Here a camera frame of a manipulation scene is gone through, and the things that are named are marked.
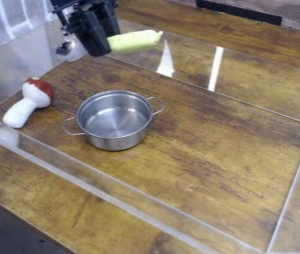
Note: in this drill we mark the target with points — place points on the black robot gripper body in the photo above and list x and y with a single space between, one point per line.
77 5

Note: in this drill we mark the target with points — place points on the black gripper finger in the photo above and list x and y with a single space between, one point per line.
90 33
108 19

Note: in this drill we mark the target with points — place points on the small stainless steel pot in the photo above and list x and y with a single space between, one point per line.
115 119

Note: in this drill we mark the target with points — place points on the plush red white mushroom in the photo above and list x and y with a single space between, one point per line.
38 96

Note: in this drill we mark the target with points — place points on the black bar in background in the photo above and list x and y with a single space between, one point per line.
240 12

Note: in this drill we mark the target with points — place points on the clear acrylic enclosure wall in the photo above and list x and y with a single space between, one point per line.
211 185

